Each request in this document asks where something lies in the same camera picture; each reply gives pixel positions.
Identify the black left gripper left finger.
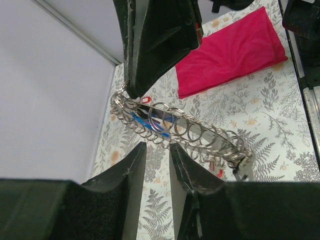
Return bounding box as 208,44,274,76
0,142,147,240

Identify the red key tag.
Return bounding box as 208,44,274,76
140,96,152,104
209,161,225,178

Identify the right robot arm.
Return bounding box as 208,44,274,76
113,0,320,99

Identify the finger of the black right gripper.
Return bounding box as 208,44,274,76
128,0,203,99
113,0,140,88

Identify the right aluminium frame post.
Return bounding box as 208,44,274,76
32,0,121,66

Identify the red cloth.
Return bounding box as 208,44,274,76
175,6,288,99

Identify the blue key tag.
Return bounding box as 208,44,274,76
131,108,171,138

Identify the floral table mat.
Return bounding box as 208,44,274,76
92,0,320,240

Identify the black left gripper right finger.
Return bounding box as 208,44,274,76
169,143,320,240

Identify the large silver keyring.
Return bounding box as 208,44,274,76
110,82,256,181

